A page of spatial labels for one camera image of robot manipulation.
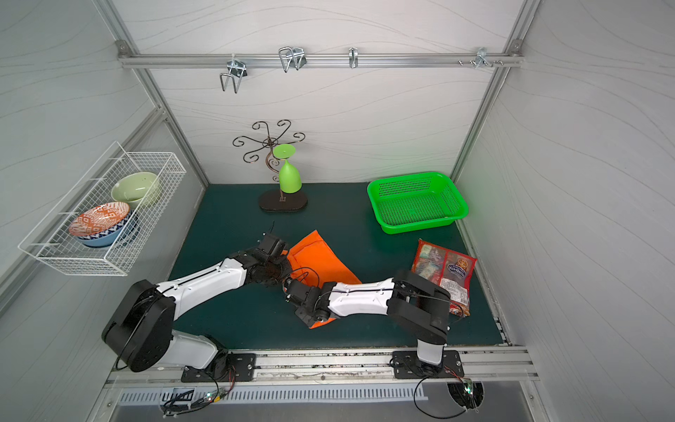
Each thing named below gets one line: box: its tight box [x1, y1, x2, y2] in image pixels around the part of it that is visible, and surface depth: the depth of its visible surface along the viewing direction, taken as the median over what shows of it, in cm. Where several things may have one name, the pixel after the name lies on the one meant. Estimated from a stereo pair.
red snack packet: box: [411, 239, 479, 318], surface depth 93 cm
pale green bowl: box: [110, 171, 158, 211], surface depth 73 cm
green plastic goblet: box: [272, 143, 303, 194], surface depth 92 cm
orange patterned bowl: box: [68, 201, 131, 236], surface depth 64 cm
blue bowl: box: [72, 209, 133, 248], surface depth 58 cm
